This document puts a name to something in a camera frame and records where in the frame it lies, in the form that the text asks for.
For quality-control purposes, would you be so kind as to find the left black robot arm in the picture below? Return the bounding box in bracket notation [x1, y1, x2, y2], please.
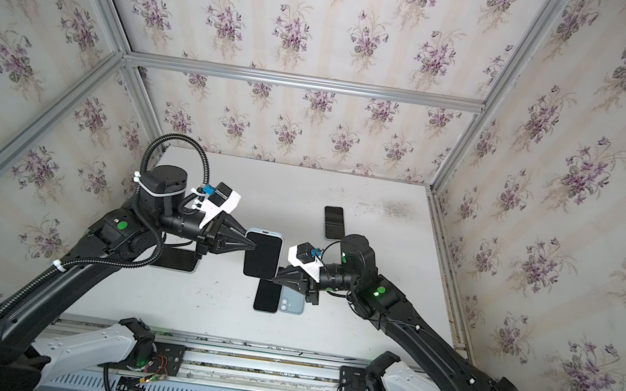
[0, 165, 255, 391]

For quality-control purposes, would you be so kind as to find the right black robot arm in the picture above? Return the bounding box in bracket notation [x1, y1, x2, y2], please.
[273, 234, 519, 391]

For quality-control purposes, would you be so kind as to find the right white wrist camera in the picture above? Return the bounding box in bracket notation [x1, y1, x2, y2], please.
[287, 242, 324, 283]

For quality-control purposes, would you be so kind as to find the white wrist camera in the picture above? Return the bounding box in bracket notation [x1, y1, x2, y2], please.
[287, 242, 324, 283]
[192, 182, 242, 229]

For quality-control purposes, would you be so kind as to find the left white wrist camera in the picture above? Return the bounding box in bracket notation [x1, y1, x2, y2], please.
[192, 182, 242, 229]

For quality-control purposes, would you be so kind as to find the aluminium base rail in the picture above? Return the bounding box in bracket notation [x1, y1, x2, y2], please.
[44, 307, 512, 391]

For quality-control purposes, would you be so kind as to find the aluminium cage frame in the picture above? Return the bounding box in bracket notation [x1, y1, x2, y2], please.
[0, 0, 574, 337]

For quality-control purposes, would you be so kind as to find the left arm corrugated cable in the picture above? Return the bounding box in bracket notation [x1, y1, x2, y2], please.
[0, 107, 218, 391]

